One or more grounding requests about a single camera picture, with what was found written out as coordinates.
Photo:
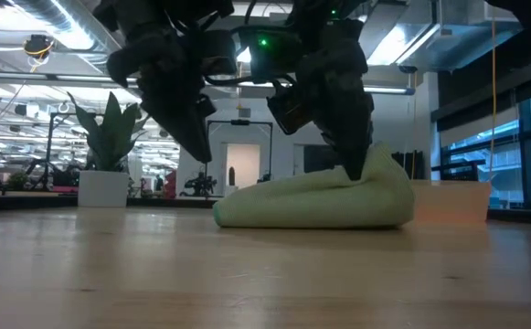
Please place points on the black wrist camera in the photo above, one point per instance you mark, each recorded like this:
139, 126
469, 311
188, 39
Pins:
219, 52
290, 109

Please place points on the dark dome camera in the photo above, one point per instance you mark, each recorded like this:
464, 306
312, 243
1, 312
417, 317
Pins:
409, 69

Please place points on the black wall panels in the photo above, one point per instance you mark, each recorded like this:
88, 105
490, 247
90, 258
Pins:
411, 164

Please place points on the black aluminium table frame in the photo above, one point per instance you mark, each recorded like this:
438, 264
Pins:
32, 201

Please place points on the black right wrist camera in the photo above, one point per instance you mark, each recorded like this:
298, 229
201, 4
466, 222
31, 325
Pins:
290, 109

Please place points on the green plant in white pot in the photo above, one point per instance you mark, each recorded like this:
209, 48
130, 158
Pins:
109, 137

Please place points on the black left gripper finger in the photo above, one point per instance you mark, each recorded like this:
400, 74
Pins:
178, 123
206, 105

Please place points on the dark cabinet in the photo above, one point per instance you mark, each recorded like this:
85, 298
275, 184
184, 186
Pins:
320, 157

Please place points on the long ceiling light bar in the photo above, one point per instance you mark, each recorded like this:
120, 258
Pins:
64, 78

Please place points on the black background robot arm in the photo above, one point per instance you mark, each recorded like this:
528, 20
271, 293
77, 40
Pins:
200, 183
50, 171

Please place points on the person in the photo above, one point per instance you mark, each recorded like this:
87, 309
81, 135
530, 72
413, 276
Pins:
159, 183

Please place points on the silver rectangular air duct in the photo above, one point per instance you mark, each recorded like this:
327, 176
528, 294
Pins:
429, 36

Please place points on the silver round air duct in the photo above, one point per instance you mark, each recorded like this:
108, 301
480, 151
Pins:
82, 32

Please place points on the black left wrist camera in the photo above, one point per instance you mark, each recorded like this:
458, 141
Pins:
219, 52

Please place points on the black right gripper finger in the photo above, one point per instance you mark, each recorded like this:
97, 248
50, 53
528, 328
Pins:
347, 123

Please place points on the green microfiber towel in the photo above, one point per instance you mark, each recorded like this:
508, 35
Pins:
320, 201

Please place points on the orange basket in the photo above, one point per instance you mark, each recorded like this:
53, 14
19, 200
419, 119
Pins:
452, 201

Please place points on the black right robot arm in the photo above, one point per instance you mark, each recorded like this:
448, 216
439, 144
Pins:
530, 27

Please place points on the pink object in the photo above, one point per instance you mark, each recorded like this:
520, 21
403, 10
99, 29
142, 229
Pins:
65, 188

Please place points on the black ceiling device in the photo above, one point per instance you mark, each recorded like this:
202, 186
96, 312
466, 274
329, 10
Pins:
39, 45

